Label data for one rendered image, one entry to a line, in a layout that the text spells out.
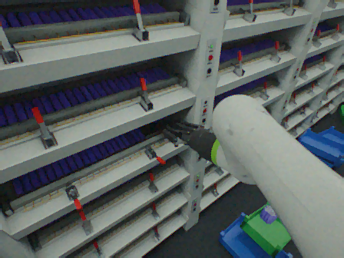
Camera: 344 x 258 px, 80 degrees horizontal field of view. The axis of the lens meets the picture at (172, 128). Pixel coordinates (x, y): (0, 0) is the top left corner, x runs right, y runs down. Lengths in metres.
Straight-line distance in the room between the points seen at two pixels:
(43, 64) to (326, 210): 0.48
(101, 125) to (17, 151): 0.19
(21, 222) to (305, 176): 0.64
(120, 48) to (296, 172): 0.41
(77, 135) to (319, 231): 0.49
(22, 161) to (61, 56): 0.24
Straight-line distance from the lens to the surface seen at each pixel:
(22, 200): 0.69
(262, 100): 1.17
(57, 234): 0.85
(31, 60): 0.47
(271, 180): 0.31
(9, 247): 0.73
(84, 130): 0.57
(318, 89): 1.99
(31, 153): 0.55
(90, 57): 0.49
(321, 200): 0.28
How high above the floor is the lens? 1.19
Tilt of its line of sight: 36 degrees down
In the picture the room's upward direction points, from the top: straight up
